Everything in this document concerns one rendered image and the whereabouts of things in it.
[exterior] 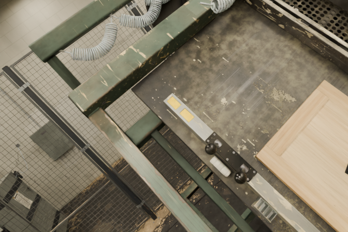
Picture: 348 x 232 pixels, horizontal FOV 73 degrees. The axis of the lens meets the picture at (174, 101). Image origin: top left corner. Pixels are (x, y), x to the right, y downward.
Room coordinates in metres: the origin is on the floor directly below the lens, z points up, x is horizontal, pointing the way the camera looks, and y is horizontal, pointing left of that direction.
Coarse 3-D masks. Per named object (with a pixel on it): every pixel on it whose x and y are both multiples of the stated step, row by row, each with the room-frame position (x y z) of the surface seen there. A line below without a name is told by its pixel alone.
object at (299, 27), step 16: (256, 0) 1.07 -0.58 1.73; (272, 0) 1.04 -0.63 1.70; (272, 16) 1.03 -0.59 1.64; (288, 16) 0.97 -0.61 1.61; (304, 16) 0.95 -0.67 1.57; (288, 32) 1.00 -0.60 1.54; (304, 32) 0.93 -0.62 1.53; (320, 32) 0.91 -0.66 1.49; (320, 48) 0.89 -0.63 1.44; (336, 48) 0.84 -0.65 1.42; (336, 64) 0.86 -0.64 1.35
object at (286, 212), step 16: (176, 112) 0.85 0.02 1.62; (192, 112) 0.84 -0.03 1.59; (192, 128) 0.80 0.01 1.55; (208, 128) 0.79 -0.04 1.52; (224, 160) 0.71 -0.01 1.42; (256, 176) 0.66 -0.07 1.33; (256, 192) 0.64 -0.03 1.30; (272, 192) 0.62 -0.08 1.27; (288, 208) 0.58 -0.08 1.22; (288, 224) 0.57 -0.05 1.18; (304, 224) 0.55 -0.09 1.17
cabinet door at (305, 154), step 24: (312, 96) 0.79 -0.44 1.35; (336, 96) 0.78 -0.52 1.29; (288, 120) 0.76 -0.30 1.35; (312, 120) 0.74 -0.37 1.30; (336, 120) 0.73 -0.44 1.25; (288, 144) 0.71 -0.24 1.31; (312, 144) 0.70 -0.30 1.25; (336, 144) 0.68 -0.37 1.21; (288, 168) 0.67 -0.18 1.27; (312, 168) 0.65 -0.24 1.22; (336, 168) 0.63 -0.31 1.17; (312, 192) 0.61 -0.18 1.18; (336, 192) 0.59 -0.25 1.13; (336, 216) 0.55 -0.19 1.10
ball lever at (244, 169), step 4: (240, 168) 0.67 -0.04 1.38; (244, 168) 0.66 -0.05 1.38; (248, 168) 0.66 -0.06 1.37; (236, 172) 0.59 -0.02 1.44; (240, 172) 0.59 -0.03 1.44; (244, 172) 0.66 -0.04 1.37; (236, 176) 0.58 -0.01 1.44; (240, 176) 0.58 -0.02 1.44; (244, 176) 0.57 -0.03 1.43; (236, 180) 0.58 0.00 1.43; (240, 180) 0.57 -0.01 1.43; (244, 180) 0.57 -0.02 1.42
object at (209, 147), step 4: (216, 140) 0.74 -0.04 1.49; (208, 144) 0.65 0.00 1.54; (212, 144) 0.65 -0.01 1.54; (216, 144) 0.71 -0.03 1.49; (220, 144) 0.73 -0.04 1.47; (208, 148) 0.64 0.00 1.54; (212, 148) 0.64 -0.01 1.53; (216, 148) 0.65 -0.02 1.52; (208, 152) 0.64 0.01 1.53; (212, 152) 0.64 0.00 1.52
